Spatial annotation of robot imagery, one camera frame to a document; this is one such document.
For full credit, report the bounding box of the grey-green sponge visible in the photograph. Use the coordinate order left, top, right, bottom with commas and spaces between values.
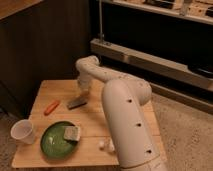
64, 126, 81, 141

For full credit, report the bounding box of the white paper cup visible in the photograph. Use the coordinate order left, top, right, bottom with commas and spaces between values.
10, 119, 36, 144

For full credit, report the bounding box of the green plate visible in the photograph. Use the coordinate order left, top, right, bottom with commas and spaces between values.
40, 121, 78, 160

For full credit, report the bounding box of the orange carrot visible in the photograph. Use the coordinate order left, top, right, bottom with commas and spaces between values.
44, 100, 60, 116

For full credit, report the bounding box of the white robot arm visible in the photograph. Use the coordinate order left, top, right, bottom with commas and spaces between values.
76, 56, 168, 171

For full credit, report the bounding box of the grey metal shelf frame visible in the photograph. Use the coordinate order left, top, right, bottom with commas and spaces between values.
89, 0, 213, 114

